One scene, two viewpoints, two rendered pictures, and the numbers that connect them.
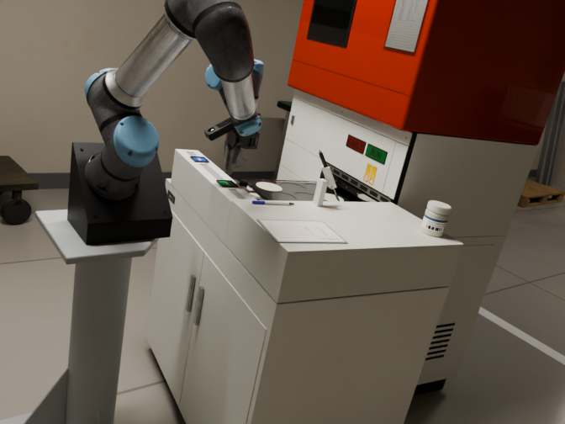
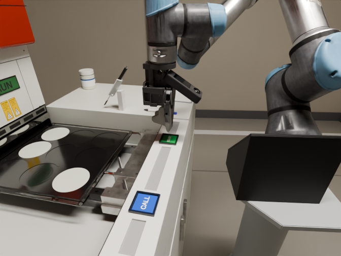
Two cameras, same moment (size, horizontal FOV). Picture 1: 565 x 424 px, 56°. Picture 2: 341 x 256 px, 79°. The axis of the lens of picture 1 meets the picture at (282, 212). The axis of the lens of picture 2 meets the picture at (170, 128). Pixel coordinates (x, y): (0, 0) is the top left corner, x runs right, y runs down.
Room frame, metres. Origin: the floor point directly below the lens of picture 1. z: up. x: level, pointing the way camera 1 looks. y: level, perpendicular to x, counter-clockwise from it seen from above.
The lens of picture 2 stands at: (2.04, 0.59, 1.32)
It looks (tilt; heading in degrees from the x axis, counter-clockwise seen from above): 30 degrees down; 224
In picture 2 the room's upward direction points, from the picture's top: straight up
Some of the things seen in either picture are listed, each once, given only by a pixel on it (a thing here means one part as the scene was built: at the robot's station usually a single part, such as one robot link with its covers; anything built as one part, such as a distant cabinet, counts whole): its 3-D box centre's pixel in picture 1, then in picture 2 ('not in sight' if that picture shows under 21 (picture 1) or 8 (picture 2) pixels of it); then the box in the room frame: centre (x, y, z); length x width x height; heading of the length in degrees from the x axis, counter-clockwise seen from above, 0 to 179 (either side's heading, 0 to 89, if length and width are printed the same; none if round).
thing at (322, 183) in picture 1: (326, 185); (116, 94); (1.62, -0.12, 1.03); 0.06 x 0.04 x 0.13; 122
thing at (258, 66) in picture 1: (248, 77); (163, 20); (1.64, 0.18, 1.30); 0.09 x 0.08 x 0.11; 144
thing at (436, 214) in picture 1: (435, 218); (88, 78); (1.57, -0.47, 1.01); 0.07 x 0.07 x 0.10
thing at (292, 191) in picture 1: (307, 198); (62, 153); (1.88, -0.08, 0.90); 0.34 x 0.34 x 0.01; 32
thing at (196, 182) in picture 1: (209, 191); (160, 183); (1.74, 0.26, 0.89); 0.55 x 0.09 x 0.14; 32
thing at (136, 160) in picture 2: not in sight; (138, 167); (1.72, 0.13, 0.87); 0.36 x 0.08 x 0.03; 32
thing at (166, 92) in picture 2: (242, 129); (160, 84); (1.65, 0.18, 1.15); 0.09 x 0.08 x 0.12; 122
